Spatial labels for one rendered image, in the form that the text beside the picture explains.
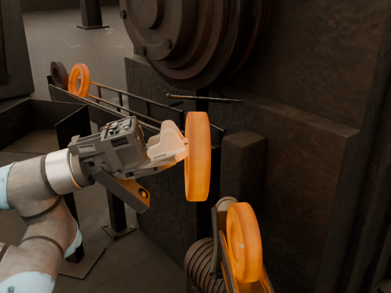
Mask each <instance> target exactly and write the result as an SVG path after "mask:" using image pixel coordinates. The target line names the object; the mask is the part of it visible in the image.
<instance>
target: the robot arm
mask: <svg viewBox="0 0 391 293"><path fill-rule="evenodd" d="M103 127H105V128H103ZM103 127H101V128H100V130H99V133H97V134H93V135H89V136H86V137H83V138H81V136H80V135H77V136H74V137H72V139H71V140H72V141H71V142H70V143H69V145H68V146H67V147H68V148H66V149H63V150H60V151H56V152H52V153H48V154H46V155H41V156H38V157H35V158H31V159H27V160H23V161H20V162H13V163H12V164H11V165H7V166H4V167H1V168H0V210H8V209H9V210H13V209H16V210H17V212H18V214H19V215H20V217H21V218H22V220H23V221H24V223H25V225H26V226H27V231H26V232H25V234H24V236H23V238H22V240H21V242H20V244H19V245H18V247H16V246H13V245H9V244H4V243H1V242H0V293H52V292H53V290H54V287H55V280H56V277H57V275H58V271H59V268H60V266H61V263H62V261H63V259H64V258H66V257H68V256H70V255H71V254H72V253H74V252H75V251H76V248H78V247H79V246H80V244H81V241H82V235H81V232H80V230H79V227H78V224H77V221H76V220H75V219H74V218H73V216H72V214H71V212H70V211H69V209H68V207H67V205H66V204H65V202H64V200H63V198H62V196H61V195H63V194H68V193H70V192H74V191H78V190H82V189H84V188H85V187H88V186H91V185H94V184H95V181H97V182H99V183H100V184H101V185H103V186H104V187H105V188H106V189H108V190H109V191H110V192H112V193H113V194H114V195H116V196H117V197H118V198H120V199H121V200H122V201H123V202H125V203H126V204H128V205H129V206H130V207H131V208H133V209H134V210H135V211H136V212H138V213H140V214H142V213H143V212H145V211H146V210H147V209H148V208H149V206H150V193H149V192H148V191H147V190H145V189H144V188H143V187H142V186H141V185H139V184H138V183H137V182H135V181H134V180H133V179H134V178H139V177H144V176H150V175H152V174H155V173H159V172H161V171H163V170H165V169H167V168H169V167H171V166H173V165H175V164H176V163H177V162H179V161H181V160H183V159H184V158H186V157H187V156H188V139H187V138H184V137H183V135H182V134H181V132H180V131H179V129H178V128H177V126H176V125H175V123H174V122H173V121H171V120H165V121H164V122H162V124H161V131H160V133H159V134H158V135H155V136H152V137H150V138H149V139H148V143H145V141H144V138H143V137H144V133H143V130H142V128H141V125H139V123H138V121H137V119H136V117H135V116H131V117H127V118H125V119H121V120H117V121H114V122H110V123H107V124H106V126H103ZM102 128H103V129H102ZM101 130H102V132H101ZM107 130H109V131H107Z"/></svg>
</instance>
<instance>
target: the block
mask: <svg viewBox="0 0 391 293"><path fill-rule="evenodd" d="M265 150H266V138H265V137H264V136H263V135H260V134H258V133H255V132H253V131H251V130H248V129H245V130H241V131H239V132H236V133H234V134H231V135H228V136H225V137H223V138H222V148H221V179H220V196H219V200H220V199H222V198H224V197H226V196H231V197H234V198H236V199H237V200H238V202H239V203H240V202H247V203H249V204H250V206H251V207H252V209H253V211H254V213H255V212H256V211H258V210H259V208H260V202H261V191H262V179H263V173H264V162H265Z"/></svg>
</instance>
